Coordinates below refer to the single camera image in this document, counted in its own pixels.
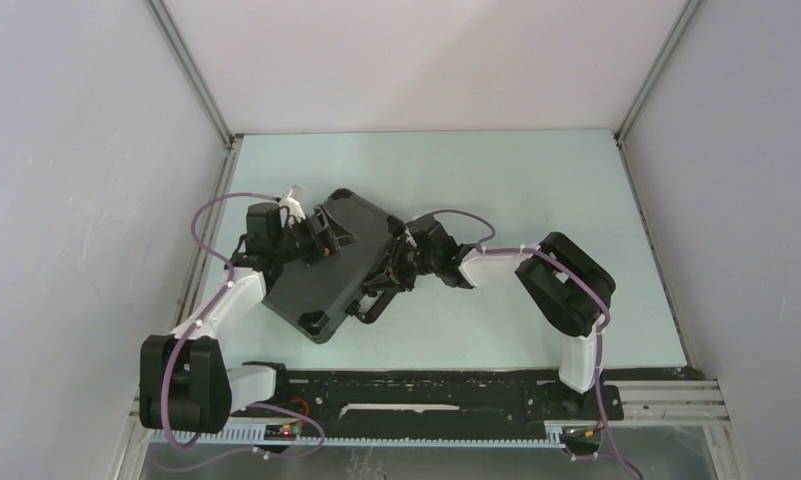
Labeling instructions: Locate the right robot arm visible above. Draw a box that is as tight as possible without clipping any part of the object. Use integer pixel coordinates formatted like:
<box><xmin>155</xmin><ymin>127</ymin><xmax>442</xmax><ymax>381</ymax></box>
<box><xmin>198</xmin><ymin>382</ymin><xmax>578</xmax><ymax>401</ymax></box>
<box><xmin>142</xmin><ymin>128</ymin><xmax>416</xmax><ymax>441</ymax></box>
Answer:
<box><xmin>347</xmin><ymin>211</ymin><xmax>616</xmax><ymax>418</ymax></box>

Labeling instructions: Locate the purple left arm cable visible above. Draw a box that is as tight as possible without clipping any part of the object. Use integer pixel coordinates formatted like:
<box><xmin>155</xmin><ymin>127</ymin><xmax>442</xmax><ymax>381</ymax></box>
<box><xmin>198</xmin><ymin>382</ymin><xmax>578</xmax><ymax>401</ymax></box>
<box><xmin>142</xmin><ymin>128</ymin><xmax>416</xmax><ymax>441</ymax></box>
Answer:
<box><xmin>160</xmin><ymin>192</ymin><xmax>326</xmax><ymax>460</ymax></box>

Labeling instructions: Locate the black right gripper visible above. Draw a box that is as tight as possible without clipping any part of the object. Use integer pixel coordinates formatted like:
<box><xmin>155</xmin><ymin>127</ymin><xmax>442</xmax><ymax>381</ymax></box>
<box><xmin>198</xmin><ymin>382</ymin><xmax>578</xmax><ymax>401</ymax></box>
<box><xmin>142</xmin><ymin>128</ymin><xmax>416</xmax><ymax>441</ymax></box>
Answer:
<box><xmin>362</xmin><ymin>235</ymin><xmax>440</xmax><ymax>292</ymax></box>

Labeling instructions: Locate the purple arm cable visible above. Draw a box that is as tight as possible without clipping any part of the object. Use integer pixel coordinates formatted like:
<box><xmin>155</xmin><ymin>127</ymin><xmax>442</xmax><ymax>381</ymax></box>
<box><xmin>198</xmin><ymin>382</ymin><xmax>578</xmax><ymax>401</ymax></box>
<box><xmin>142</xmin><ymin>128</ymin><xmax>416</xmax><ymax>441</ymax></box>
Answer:
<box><xmin>160</xmin><ymin>192</ymin><xmax>326</xmax><ymax>460</ymax></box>
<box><xmin>426</xmin><ymin>209</ymin><xmax>643</xmax><ymax>480</ymax></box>

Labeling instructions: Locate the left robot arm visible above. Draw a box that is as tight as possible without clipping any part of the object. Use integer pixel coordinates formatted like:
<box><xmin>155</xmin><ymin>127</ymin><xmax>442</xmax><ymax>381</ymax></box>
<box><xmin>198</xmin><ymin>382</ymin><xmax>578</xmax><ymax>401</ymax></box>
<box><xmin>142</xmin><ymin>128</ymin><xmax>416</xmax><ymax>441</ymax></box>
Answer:
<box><xmin>139</xmin><ymin>202</ymin><xmax>356</xmax><ymax>434</ymax></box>

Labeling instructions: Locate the black poker set case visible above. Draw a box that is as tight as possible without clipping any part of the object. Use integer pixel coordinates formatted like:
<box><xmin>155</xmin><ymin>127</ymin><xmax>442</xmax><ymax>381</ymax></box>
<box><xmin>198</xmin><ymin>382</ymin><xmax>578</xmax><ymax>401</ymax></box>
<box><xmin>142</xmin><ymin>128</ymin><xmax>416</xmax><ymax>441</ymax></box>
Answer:
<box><xmin>262</xmin><ymin>188</ymin><xmax>395</xmax><ymax>344</ymax></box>

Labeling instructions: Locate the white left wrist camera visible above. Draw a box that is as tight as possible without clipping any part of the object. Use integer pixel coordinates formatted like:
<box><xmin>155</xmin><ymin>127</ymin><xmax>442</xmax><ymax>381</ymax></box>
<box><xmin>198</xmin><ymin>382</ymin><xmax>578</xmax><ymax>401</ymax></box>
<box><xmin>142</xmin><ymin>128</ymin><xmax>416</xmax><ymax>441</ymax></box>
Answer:
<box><xmin>278</xmin><ymin>185</ymin><xmax>307</xmax><ymax>225</ymax></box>

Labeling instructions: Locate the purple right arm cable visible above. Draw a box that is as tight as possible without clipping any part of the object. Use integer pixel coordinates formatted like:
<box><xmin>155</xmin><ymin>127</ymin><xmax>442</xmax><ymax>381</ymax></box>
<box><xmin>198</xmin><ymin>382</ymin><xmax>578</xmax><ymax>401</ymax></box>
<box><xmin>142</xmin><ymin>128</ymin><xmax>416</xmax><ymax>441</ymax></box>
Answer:
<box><xmin>426</xmin><ymin>209</ymin><xmax>643</xmax><ymax>480</ymax></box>

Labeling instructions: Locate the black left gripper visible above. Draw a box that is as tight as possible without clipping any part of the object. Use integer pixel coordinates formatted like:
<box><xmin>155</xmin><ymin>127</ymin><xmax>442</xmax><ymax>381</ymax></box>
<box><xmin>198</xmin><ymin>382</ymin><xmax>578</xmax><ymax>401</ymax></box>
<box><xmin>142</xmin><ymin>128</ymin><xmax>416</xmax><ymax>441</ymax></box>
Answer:
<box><xmin>274</xmin><ymin>207</ymin><xmax>359</xmax><ymax>271</ymax></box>

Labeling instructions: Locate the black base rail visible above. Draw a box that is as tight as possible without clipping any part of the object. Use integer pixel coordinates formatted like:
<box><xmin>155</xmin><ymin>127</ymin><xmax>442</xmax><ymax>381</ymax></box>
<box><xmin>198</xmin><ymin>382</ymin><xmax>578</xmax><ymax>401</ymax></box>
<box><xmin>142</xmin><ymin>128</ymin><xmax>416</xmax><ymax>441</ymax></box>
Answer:
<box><xmin>229</xmin><ymin>367</ymin><xmax>627</xmax><ymax>443</ymax></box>

